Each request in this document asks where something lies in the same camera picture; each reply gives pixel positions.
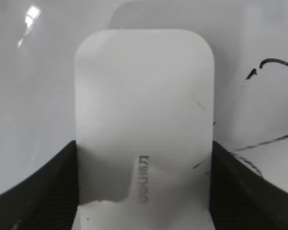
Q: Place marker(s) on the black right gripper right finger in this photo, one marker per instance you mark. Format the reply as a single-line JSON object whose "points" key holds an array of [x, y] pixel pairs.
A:
{"points": [[242, 200]]}

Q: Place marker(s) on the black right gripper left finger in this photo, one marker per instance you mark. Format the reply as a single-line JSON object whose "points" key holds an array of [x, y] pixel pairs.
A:
{"points": [[46, 200]]}

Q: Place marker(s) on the white whiteboard eraser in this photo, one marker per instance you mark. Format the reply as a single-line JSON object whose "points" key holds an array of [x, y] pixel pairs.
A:
{"points": [[144, 103]]}

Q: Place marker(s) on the white whiteboard with grey frame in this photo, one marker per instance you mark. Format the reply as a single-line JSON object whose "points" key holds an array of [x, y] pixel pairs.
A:
{"points": [[39, 38]]}

